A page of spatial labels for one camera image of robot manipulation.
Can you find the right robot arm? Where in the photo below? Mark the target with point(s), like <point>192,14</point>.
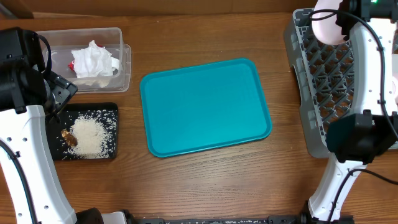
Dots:
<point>370,127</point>

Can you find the white rice pile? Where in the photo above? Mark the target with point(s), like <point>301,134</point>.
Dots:
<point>95,131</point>

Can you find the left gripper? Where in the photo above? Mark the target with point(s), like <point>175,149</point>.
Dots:
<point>64,91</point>

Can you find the white round plate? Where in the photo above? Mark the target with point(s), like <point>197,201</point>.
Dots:
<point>326,30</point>

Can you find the grey dishwasher rack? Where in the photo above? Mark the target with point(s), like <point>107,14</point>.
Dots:
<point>325,77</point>

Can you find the red snack wrapper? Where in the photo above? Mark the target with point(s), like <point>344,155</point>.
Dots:
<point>71,65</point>

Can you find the white napkin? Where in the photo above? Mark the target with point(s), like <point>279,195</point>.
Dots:
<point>94,61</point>

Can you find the teal serving tray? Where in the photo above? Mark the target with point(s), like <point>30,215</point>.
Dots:
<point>204,107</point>

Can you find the black plastic tray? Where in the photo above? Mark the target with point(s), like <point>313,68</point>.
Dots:
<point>53,127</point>

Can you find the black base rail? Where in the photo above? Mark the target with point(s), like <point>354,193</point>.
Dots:
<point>278,219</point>

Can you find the brown food scrap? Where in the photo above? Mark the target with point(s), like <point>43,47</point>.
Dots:
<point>69,138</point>

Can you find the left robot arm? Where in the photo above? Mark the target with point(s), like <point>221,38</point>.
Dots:
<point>31,95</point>

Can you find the clear plastic bin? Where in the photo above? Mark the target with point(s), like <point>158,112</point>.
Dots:
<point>63,42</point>

